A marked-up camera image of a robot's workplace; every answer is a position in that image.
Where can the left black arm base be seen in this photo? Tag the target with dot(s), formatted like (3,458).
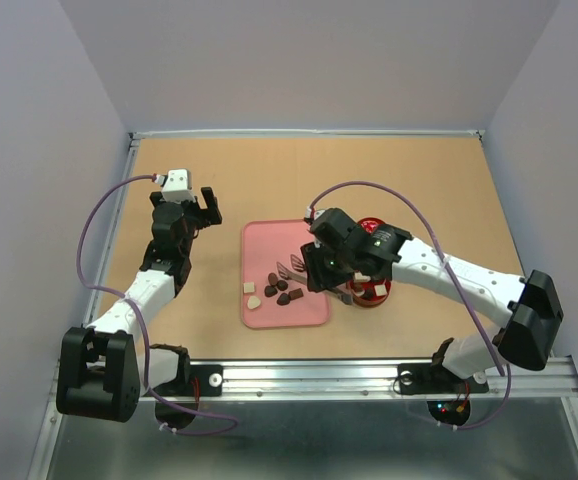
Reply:
(172,374)

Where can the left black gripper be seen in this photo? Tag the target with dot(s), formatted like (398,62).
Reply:
(207,216)

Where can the red round tin lid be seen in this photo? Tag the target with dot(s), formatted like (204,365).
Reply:
(370,224)

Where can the metal tongs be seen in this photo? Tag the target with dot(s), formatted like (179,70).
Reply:
(315,280)

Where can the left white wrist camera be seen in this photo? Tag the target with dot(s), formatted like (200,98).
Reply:
(176,185)

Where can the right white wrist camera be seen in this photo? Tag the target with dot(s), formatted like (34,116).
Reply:
(312,214)

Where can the red round tin box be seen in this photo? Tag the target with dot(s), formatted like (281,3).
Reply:
(363,293)

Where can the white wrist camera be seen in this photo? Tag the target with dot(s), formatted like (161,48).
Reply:
(312,214)
(176,185)

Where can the dark heart chocolate bottom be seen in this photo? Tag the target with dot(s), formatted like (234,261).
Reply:
(283,299)

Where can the dark heart chocolate left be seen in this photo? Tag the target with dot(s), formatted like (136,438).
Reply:
(270,291)

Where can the dark heart chocolate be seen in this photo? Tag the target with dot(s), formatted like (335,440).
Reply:
(283,299)
(270,291)

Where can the white heart chocolate bottom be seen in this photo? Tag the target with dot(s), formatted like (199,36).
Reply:
(253,302)

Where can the white oval chocolate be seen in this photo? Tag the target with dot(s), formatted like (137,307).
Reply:
(380,290)

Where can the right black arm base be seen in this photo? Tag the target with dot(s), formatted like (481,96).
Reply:
(429,385)

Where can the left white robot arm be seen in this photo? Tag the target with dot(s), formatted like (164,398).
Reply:
(100,373)

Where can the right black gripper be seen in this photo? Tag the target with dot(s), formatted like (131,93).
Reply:
(318,276)

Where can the pink plastic tray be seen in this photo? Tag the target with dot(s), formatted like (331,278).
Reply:
(270,301)

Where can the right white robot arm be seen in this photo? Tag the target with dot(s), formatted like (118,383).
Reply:
(517,318)

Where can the aluminium front rail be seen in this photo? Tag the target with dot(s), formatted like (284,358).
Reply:
(368,379)

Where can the dark oval chocolate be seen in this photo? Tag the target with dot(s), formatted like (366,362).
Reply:
(282,284)

